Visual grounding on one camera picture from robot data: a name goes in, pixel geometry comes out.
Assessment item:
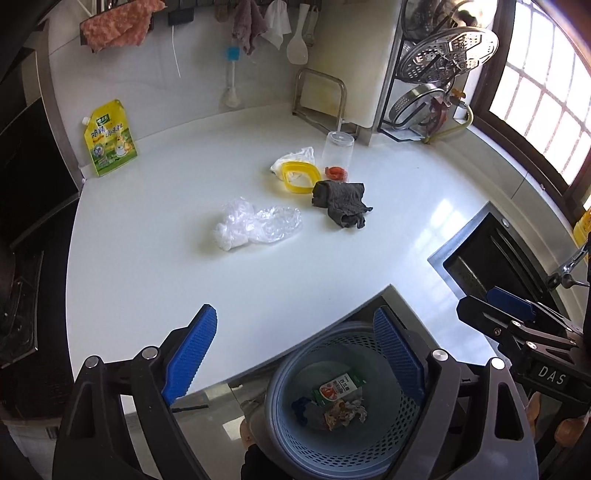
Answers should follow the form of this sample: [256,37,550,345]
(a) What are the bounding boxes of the black sink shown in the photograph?
[428,200,573,305]

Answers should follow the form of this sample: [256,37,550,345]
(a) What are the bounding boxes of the white brush with blue band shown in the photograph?
[224,37,242,109]

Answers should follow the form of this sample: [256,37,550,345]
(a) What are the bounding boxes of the clear plastic bag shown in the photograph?
[213,196,303,252]

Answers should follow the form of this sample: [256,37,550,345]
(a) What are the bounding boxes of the white cloth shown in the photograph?
[263,0,293,51]

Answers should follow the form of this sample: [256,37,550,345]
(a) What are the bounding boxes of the blue perforated waste basket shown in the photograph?
[252,322,437,480]

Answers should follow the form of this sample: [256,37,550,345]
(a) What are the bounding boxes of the brown plastic tool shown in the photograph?
[427,97,448,139]

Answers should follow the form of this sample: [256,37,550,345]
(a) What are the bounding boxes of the black wire lid rack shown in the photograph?
[376,0,458,139]

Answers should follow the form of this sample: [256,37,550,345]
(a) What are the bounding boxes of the mauve cloth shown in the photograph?
[231,0,269,56]

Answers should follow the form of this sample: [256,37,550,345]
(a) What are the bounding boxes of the white cutting board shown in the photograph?
[307,0,407,127]

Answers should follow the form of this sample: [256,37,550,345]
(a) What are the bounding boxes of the yellow spouted pouch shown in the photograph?
[81,99,138,177]

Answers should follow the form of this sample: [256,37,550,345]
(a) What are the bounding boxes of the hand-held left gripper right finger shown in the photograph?
[373,306,541,480]

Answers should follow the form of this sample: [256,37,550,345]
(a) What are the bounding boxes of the metal faucet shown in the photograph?
[546,244,591,289]

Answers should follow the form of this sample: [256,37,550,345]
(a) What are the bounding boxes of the person's right hand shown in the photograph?
[526,392,591,446]

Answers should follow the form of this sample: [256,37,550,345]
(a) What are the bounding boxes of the window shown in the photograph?
[466,0,591,208]

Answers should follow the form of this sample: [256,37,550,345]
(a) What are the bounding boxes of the brown snack wrapper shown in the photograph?
[323,401,354,432]

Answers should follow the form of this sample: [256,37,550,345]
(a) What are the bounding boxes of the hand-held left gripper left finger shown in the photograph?
[52,303,219,480]

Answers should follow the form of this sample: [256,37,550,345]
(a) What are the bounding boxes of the perforated metal steamer plate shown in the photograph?
[399,27,499,84]

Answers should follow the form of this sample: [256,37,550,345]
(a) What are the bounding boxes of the large steel pot lid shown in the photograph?
[402,0,481,40]

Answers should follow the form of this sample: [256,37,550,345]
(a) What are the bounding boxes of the black gas stove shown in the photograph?
[0,249,47,370]

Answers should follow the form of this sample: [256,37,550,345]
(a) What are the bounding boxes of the dark grey cloth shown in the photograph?
[310,180,374,230]

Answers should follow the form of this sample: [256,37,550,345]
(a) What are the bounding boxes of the pink cloth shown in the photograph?
[81,0,166,54]

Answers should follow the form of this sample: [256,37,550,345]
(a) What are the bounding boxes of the yellow plastic lid frame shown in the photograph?
[281,161,322,193]

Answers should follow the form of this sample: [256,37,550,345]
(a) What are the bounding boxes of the yellow bottle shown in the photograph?
[573,208,591,252]

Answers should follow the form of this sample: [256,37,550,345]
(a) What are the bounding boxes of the clear plastic jar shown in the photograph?
[322,130,355,174]

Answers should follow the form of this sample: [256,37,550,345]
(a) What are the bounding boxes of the white crumpled plastic bag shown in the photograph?
[270,147,316,183]

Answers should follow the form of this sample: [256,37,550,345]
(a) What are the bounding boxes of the small printed carton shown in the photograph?
[311,371,368,407]

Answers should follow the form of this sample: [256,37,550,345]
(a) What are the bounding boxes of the small steel pot lid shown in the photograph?
[387,83,446,130]

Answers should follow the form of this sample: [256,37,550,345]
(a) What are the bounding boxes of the blue fabric strap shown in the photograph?
[292,396,311,426]

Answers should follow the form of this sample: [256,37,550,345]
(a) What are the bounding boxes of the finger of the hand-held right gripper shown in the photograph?
[456,295,532,352]
[487,286,578,333]

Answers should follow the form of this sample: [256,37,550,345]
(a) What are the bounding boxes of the metal cutting board stand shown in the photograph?
[292,68,372,144]

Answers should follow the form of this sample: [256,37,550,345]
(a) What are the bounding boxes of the white rice paddle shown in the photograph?
[286,4,311,65]

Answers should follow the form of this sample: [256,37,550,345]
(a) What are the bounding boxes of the yellow hose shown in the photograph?
[425,104,474,144]

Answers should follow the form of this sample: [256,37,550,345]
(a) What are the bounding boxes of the dark grey wall rack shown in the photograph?
[78,0,241,27]

